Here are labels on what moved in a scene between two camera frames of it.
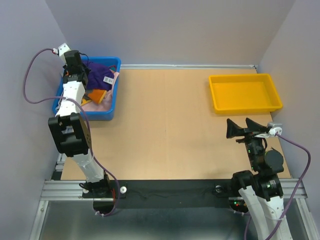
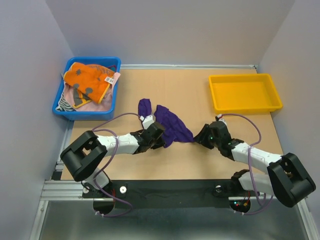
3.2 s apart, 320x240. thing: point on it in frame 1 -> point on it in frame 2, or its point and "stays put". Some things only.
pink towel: (105, 104) stays put
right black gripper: (257, 130) -> (201, 137)
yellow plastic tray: (235, 94) stays put
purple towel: (101, 76) -> (175, 129)
